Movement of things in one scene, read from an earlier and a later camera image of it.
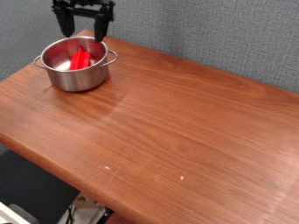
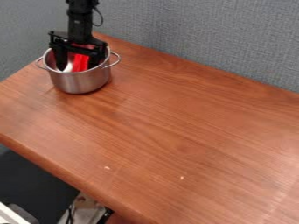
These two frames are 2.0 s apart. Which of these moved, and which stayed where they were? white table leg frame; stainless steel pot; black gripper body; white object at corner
Moved: black gripper body
Stayed: white table leg frame; white object at corner; stainless steel pot
